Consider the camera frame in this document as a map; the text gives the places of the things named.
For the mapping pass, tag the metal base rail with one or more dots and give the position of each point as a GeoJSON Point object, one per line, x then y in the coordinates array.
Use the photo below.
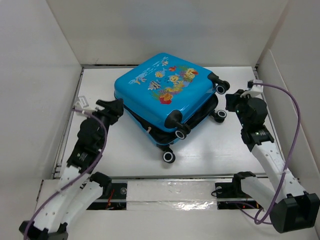
{"type": "Point", "coordinates": [198, 194]}

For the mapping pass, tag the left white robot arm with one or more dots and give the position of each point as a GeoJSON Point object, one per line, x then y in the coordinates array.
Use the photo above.
{"type": "Point", "coordinates": [79, 185]}

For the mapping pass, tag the blue kids suitcase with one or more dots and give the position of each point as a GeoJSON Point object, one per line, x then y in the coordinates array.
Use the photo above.
{"type": "Point", "coordinates": [168, 97]}

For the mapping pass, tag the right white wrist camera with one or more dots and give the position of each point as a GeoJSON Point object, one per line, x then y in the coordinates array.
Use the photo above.
{"type": "Point", "coordinates": [254, 89]}

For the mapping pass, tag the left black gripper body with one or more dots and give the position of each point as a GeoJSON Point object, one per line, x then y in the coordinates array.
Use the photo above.
{"type": "Point", "coordinates": [110, 115]}

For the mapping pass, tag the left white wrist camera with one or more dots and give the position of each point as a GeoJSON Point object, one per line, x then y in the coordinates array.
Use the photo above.
{"type": "Point", "coordinates": [81, 102]}

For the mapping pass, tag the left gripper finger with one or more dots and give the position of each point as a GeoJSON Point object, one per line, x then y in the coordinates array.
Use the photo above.
{"type": "Point", "coordinates": [103, 103]}
{"type": "Point", "coordinates": [117, 107]}

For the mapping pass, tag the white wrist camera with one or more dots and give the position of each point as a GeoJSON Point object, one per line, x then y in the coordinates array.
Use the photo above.
{"type": "Point", "coordinates": [81, 102]}
{"type": "Point", "coordinates": [254, 89]}

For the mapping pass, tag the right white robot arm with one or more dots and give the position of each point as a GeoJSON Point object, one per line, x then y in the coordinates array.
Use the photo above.
{"type": "Point", "coordinates": [288, 205]}

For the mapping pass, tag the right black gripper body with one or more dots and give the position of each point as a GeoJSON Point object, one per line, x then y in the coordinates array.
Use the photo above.
{"type": "Point", "coordinates": [241, 103]}

